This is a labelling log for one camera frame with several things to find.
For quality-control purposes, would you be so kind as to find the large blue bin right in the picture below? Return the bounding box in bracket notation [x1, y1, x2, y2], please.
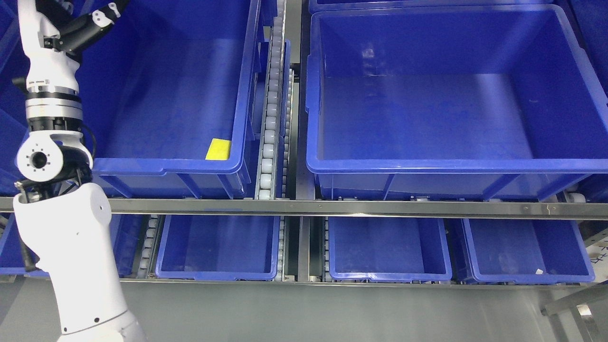
[306, 1, 607, 201]

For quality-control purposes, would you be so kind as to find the small blue bin lower middle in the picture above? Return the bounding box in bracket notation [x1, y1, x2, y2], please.
[326, 217, 453, 283]

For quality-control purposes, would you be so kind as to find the large blue bin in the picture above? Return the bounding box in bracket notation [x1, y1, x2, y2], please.
[306, 1, 607, 201]
[76, 0, 266, 199]

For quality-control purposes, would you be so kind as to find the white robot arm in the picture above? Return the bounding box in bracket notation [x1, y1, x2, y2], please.
[13, 77, 146, 342]

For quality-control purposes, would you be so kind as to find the large blue bin left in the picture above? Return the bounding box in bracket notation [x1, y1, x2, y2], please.
[76, 0, 266, 199]

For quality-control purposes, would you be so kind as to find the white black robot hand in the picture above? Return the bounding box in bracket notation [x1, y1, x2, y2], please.
[17, 0, 130, 95]

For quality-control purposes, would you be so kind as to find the white roller conveyor track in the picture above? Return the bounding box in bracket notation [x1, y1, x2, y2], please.
[254, 0, 286, 200]

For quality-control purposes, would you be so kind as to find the small blue bin lower right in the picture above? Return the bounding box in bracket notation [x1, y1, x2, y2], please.
[446, 218, 595, 285]

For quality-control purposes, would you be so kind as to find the yellow foam block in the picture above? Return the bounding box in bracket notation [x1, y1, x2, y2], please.
[205, 138, 232, 162]

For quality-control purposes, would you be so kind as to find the small blue bin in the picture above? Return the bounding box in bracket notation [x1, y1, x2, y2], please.
[446, 218, 595, 285]
[155, 216, 280, 281]
[326, 217, 453, 283]

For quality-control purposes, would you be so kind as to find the small blue bin lower left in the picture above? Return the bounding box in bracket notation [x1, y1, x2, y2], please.
[155, 216, 280, 281]

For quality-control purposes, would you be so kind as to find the metal shelf rack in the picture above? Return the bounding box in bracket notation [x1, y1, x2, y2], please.
[0, 0, 608, 290]

